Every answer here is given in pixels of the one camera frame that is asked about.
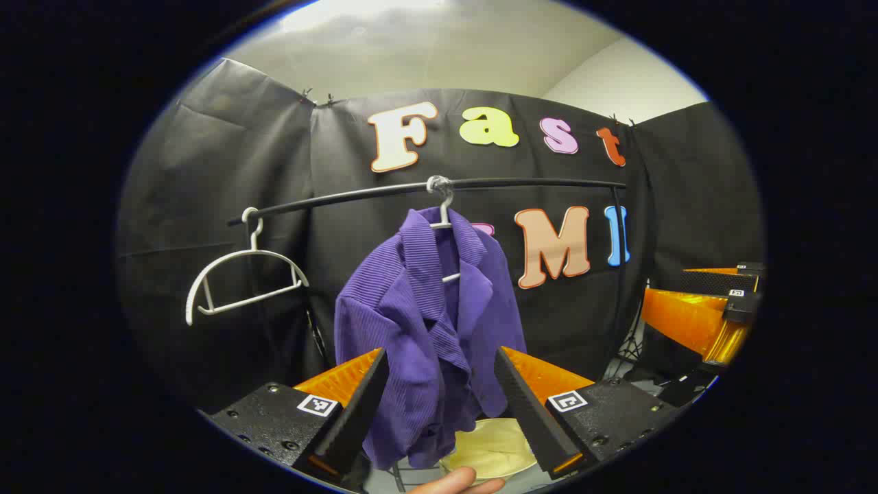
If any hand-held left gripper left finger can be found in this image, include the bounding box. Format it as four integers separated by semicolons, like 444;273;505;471
199;346;390;481

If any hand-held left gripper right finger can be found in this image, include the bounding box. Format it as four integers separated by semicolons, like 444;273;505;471
494;345;680;481

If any cream laundry hamper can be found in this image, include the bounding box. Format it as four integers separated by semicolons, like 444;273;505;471
439;417;539;481

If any purple ribbed cardigan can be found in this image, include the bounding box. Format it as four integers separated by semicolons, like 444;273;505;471
334;207;527;471

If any white plastic clothes hanger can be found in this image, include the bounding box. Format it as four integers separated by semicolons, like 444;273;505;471
425;175;462;283
185;207;310;327

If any black tripod stand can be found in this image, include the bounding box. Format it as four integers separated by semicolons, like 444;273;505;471
614;322;649;371

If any black floor box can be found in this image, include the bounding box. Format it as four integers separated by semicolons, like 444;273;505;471
656;369;719;408

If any black backdrop cloth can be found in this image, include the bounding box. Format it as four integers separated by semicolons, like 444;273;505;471
117;58;766;412

